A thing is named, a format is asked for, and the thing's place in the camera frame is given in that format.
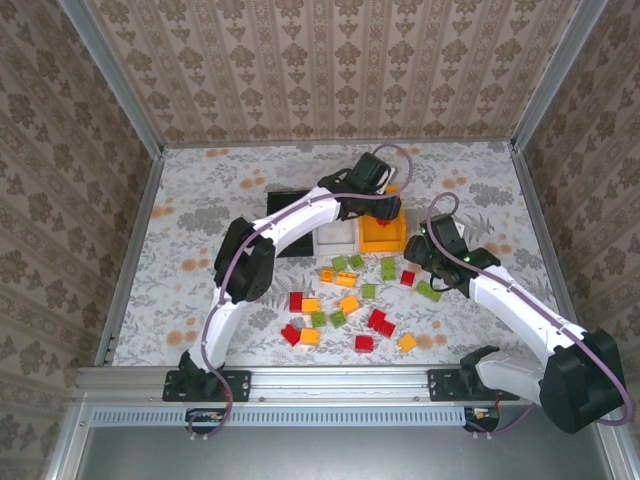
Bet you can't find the orange plastic container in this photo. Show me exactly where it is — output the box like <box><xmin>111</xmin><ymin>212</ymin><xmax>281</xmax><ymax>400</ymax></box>
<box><xmin>358</xmin><ymin>184</ymin><xmax>408</xmax><ymax>254</ymax></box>

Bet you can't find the white plastic container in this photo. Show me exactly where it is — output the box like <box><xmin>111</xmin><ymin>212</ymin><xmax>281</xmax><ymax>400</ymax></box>
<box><xmin>313</xmin><ymin>218</ymin><xmax>362</xmax><ymax>257</ymax></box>

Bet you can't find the black plastic container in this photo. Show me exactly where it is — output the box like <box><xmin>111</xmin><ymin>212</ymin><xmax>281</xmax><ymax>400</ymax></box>
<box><xmin>266</xmin><ymin>189</ymin><xmax>316</xmax><ymax>259</ymax></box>

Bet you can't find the black connector box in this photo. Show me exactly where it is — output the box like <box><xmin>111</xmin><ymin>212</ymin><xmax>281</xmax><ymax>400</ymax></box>
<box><xmin>463</xmin><ymin>405</ymin><xmax>501</xmax><ymax>432</ymax></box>
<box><xmin>187</xmin><ymin>407</ymin><xmax>231</xmax><ymax>435</ymax></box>

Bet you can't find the floral patterned table sheet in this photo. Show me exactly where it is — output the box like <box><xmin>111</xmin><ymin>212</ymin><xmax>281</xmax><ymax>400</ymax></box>
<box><xmin>110</xmin><ymin>142</ymin><xmax>577</xmax><ymax>369</ymax></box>

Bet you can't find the grey metal panel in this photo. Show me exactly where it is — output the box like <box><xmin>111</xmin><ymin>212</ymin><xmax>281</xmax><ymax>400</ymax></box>
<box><xmin>79</xmin><ymin>424</ymin><xmax>609</xmax><ymax>480</ymax></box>

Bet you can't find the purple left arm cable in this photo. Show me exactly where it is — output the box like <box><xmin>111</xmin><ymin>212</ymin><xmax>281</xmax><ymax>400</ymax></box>
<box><xmin>187</xmin><ymin>143</ymin><xmax>415</xmax><ymax>444</ymax></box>

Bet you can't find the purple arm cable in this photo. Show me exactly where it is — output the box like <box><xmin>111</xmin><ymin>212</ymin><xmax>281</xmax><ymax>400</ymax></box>
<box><xmin>187</xmin><ymin>143</ymin><xmax>415</xmax><ymax>444</ymax></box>
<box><xmin>426</xmin><ymin>191</ymin><xmax>635</xmax><ymax>444</ymax></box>

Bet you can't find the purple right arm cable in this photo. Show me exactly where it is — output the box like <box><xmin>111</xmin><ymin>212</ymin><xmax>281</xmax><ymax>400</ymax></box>
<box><xmin>426</xmin><ymin>191</ymin><xmax>635</xmax><ymax>444</ymax></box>

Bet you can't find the aluminium back rail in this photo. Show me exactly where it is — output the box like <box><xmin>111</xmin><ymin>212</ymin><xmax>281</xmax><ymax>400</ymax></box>
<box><xmin>162</xmin><ymin>139</ymin><xmax>516</xmax><ymax>150</ymax></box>

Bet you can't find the aluminium side rail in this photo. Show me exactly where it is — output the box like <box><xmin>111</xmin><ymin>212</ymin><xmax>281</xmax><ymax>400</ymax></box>
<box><xmin>509</xmin><ymin>144</ymin><xmax>592</xmax><ymax>364</ymax></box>
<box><xmin>94</xmin><ymin>149</ymin><xmax>166</xmax><ymax>369</ymax></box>

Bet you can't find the aluminium front rail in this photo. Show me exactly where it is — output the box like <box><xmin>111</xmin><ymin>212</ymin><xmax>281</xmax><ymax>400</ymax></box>
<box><xmin>74</xmin><ymin>364</ymin><xmax>611</xmax><ymax>407</ymax></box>

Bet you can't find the grey slotted cable duct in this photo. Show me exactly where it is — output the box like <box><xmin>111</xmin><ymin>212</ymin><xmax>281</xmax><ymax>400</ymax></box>
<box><xmin>92</xmin><ymin>405</ymin><xmax>469</xmax><ymax>428</ymax></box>

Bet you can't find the aluminium frame post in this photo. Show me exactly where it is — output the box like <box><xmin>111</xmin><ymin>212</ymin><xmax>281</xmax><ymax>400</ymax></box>
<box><xmin>510</xmin><ymin>0</ymin><xmax>610</xmax><ymax>151</ymax></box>
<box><xmin>42</xmin><ymin>404</ymin><xmax>94</xmax><ymax>480</ymax></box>
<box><xmin>57</xmin><ymin>0</ymin><xmax>165</xmax><ymax>156</ymax></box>
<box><xmin>594</xmin><ymin>394</ymin><xmax>640</xmax><ymax>480</ymax></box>

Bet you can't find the aluminium lower frame post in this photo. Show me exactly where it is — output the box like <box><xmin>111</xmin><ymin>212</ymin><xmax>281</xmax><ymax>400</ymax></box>
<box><xmin>594</xmin><ymin>394</ymin><xmax>640</xmax><ymax>480</ymax></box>
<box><xmin>42</xmin><ymin>404</ymin><xmax>94</xmax><ymax>480</ymax></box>

